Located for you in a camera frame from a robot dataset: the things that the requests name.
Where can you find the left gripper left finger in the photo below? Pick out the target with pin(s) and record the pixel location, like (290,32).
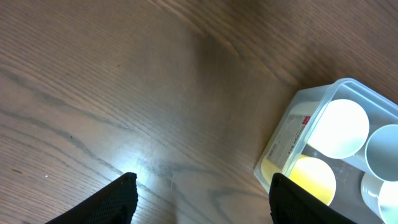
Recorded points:
(115,203)

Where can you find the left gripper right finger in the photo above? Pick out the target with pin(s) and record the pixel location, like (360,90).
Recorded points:
(291,204)

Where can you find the yellow plastic cup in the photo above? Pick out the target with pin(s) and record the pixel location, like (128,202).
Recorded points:
(312,174)

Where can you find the white plastic cup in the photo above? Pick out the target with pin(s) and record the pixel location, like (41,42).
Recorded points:
(340,131)

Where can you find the white plastic bowl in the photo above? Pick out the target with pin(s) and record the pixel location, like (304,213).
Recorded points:
(381,197)

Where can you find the grey plastic cup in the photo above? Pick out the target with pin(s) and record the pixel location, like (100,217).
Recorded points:
(381,153)

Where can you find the clear plastic container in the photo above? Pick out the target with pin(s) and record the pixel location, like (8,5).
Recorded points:
(293,131)

